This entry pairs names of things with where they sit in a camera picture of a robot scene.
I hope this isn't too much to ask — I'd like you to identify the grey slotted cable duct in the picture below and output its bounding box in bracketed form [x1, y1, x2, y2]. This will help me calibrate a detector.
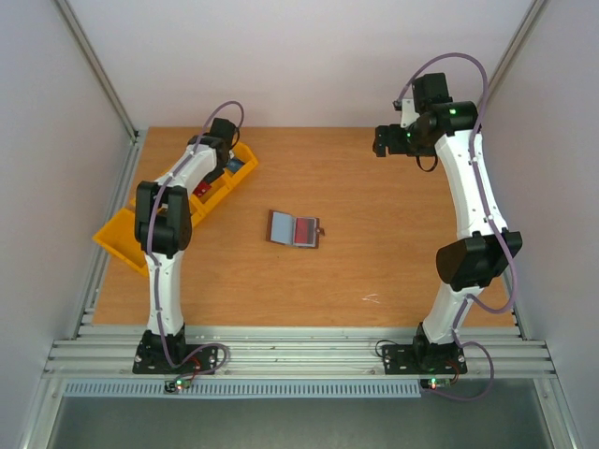
[63, 379, 421, 399]

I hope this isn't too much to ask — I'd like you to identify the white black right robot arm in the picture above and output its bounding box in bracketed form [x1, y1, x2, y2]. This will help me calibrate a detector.
[373, 73, 522, 375]

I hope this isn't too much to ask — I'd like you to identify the left small circuit board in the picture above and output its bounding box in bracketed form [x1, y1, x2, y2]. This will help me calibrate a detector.
[164, 379, 193, 394]

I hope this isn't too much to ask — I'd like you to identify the small circuit board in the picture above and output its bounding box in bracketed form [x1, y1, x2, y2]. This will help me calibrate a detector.
[420, 377, 458, 390]
[164, 379, 193, 394]

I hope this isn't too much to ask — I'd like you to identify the right aluminium frame post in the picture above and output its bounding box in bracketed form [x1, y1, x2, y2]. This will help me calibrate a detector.
[478, 0, 550, 118]

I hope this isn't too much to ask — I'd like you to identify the left aluminium frame post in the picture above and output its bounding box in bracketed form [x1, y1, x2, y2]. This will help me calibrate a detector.
[51, 0, 139, 142]

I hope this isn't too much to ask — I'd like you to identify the yellow bin near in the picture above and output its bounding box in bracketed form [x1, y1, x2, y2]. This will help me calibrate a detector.
[93, 208, 148, 277]

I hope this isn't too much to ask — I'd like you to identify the brown leather card holder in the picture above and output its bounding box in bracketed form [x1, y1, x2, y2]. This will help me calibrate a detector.
[266, 210, 326, 249]

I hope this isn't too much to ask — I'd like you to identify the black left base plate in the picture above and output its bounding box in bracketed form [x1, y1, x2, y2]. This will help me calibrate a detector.
[132, 329, 218, 375]

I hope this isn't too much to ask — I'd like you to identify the red credit card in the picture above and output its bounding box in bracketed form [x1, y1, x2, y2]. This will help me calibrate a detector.
[193, 181, 212, 197]

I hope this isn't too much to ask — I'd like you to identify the right small circuit board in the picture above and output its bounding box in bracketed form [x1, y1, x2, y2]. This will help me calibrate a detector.
[420, 377, 458, 390]

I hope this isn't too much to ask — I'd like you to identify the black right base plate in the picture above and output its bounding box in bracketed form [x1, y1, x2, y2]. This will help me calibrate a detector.
[378, 343, 468, 376]

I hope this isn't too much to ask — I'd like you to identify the aluminium frame post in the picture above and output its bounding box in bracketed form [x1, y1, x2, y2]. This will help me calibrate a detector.
[51, 0, 139, 142]
[478, 0, 550, 118]

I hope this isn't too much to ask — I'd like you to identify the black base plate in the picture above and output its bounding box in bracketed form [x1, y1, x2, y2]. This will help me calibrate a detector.
[378, 343, 468, 376]
[132, 329, 218, 375]

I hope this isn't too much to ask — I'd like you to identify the blue card in bin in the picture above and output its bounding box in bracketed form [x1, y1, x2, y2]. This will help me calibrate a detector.
[226, 158, 244, 173]

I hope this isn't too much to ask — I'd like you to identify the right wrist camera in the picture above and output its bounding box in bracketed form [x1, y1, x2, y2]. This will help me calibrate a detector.
[393, 98, 418, 128]

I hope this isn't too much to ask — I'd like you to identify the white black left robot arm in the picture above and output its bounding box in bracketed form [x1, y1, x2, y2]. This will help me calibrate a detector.
[133, 118, 238, 374]

